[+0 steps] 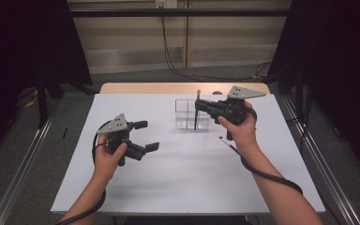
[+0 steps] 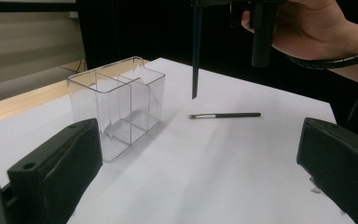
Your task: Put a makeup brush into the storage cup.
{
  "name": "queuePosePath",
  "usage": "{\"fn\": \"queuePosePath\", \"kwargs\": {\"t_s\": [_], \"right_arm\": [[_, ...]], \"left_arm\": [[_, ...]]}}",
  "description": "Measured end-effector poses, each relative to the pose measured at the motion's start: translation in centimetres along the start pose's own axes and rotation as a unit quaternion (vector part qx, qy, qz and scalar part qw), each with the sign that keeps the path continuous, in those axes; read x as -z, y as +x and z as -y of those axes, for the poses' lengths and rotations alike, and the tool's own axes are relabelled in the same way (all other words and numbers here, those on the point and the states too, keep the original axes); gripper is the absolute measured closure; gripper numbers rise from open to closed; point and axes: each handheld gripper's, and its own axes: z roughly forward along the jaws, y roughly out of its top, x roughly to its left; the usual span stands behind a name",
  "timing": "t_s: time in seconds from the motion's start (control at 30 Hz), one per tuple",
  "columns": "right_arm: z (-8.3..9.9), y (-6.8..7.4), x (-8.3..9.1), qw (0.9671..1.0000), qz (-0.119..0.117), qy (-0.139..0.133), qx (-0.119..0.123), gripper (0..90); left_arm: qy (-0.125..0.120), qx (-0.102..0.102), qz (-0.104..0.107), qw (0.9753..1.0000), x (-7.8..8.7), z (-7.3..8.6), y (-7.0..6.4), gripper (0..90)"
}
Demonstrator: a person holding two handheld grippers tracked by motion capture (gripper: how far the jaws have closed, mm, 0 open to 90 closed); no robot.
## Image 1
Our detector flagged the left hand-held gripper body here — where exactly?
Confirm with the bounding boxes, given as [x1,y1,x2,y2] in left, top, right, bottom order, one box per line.
[97,112,146,167]

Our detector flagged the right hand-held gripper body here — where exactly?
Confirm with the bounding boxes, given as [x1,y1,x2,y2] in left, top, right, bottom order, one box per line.
[214,84,267,141]

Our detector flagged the clear acrylic organizer box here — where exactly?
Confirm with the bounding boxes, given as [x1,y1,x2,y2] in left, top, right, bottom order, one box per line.
[174,98,213,131]

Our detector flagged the slim black makeup brush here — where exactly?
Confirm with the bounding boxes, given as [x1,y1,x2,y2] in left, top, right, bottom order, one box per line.
[218,135,236,152]

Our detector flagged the person's right hand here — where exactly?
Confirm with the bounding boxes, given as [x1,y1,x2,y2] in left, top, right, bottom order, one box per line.
[217,100,259,154]

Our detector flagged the person's left hand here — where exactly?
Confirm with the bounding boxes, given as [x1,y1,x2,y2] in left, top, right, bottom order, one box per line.
[93,142,128,184]

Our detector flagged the black metal stand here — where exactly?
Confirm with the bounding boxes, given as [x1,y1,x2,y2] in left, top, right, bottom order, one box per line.
[37,73,49,129]
[294,67,305,132]

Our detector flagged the black curtain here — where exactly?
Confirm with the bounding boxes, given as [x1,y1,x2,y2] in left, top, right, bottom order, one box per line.
[0,0,93,158]
[266,0,360,170]

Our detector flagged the right hand-held gripper cable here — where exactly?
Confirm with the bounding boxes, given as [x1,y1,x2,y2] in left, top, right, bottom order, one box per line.
[229,106,304,195]

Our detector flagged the black power cable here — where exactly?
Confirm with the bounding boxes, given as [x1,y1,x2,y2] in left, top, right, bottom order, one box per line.
[159,7,273,83]

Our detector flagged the black horizontal frame bar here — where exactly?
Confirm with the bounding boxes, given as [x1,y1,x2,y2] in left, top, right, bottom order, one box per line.
[68,8,294,18]

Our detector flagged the white wall socket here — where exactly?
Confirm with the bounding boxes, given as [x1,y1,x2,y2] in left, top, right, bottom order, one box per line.
[155,0,178,9]

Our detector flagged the aluminium floor rail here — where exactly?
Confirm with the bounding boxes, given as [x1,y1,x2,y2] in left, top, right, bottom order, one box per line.
[276,93,360,225]
[0,99,62,225]

